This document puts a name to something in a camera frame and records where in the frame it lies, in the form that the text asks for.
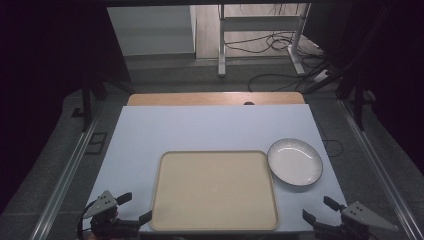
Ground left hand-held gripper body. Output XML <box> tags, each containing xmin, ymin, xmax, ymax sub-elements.
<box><xmin>77</xmin><ymin>190</ymin><xmax>148</xmax><ymax>240</ymax></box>

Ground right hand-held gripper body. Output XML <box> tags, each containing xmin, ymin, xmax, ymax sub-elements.
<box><xmin>312</xmin><ymin>200</ymin><xmax>400</xmax><ymax>240</ymax></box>

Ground white plate with dark rim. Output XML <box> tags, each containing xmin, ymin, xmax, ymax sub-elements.
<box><xmin>266</xmin><ymin>137</ymin><xmax>324</xmax><ymax>187</ymax></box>

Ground beige plastic tray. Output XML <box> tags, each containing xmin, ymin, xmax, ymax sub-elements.
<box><xmin>149</xmin><ymin>150</ymin><xmax>280</xmax><ymax>232</ymax></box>

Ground black floor socket cover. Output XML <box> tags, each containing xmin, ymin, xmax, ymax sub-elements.
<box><xmin>84</xmin><ymin>131</ymin><xmax>109</xmax><ymax>156</ymax></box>

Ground black metal stand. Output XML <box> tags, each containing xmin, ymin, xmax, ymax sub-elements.
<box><xmin>303</xmin><ymin>6</ymin><xmax>394</xmax><ymax>132</ymax></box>
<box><xmin>70</xmin><ymin>74</ymin><xmax>135</xmax><ymax>133</ymax></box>

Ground white board table cover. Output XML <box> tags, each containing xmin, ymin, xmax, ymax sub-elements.
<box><xmin>82</xmin><ymin>103</ymin><xmax>348</xmax><ymax>234</ymax></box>

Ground white power strip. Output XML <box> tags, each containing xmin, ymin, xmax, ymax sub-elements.
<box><xmin>312</xmin><ymin>68</ymin><xmax>332</xmax><ymax>84</ymax></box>

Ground white cabinet panel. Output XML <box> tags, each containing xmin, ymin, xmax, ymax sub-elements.
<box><xmin>106</xmin><ymin>4</ymin><xmax>198</xmax><ymax>58</ymax></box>

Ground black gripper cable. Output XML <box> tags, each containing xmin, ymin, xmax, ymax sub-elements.
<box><xmin>76</xmin><ymin>199</ymin><xmax>98</xmax><ymax>240</ymax></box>

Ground metal floor rail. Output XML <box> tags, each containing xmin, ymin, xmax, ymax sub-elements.
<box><xmin>337</xmin><ymin>99</ymin><xmax>424</xmax><ymax>240</ymax></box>
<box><xmin>29</xmin><ymin>101</ymin><xmax>105</xmax><ymax>240</ymax></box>

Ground thin black cable loop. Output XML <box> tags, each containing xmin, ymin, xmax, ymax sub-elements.
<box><xmin>320</xmin><ymin>130</ymin><xmax>345</xmax><ymax>158</ymax></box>

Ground long black floor cable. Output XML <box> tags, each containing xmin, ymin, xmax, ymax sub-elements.
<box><xmin>247</xmin><ymin>72</ymin><xmax>318</xmax><ymax>93</ymax></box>

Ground tangle of black floor cables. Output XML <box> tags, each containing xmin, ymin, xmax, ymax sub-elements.
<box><xmin>223</xmin><ymin>30</ymin><xmax>322</xmax><ymax>56</ymax></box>

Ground white metal desk frame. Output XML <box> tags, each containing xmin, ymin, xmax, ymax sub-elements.
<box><xmin>217</xmin><ymin>3</ymin><xmax>313</xmax><ymax>79</ymax></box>

